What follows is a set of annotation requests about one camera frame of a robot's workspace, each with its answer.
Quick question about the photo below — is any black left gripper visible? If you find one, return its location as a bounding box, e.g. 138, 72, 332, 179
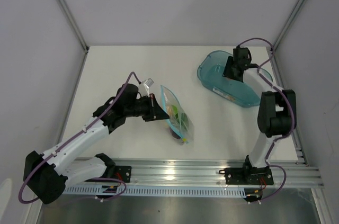
124, 93, 170, 122

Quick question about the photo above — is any clear zip bag teal zipper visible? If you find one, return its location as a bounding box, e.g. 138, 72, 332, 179
160, 85, 194, 145

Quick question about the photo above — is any green toy bell pepper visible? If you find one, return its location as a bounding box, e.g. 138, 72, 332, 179
179, 113, 190, 130

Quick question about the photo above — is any yellow toy lemon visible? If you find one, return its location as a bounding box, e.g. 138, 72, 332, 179
166, 106, 173, 115

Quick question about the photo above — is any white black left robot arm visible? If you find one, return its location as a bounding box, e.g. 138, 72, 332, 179
18, 83, 169, 204

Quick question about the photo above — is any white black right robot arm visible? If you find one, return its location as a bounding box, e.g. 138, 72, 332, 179
223, 46, 296, 185

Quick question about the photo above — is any teal plastic tray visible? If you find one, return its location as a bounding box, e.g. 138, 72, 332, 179
197, 50, 260, 108

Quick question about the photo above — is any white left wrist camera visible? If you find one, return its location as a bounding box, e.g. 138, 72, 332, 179
138, 78, 154, 97

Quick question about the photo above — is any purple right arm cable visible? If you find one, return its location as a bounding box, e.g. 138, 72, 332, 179
237, 37, 296, 201

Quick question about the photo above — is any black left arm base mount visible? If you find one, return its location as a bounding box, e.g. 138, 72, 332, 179
95, 153, 132, 183

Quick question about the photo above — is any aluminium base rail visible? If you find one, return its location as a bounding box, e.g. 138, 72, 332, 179
34, 157, 326, 189

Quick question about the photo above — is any white slotted cable duct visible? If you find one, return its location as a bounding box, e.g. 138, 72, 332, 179
63, 184, 246, 198

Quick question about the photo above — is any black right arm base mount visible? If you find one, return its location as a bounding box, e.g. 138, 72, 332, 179
218, 166, 274, 185

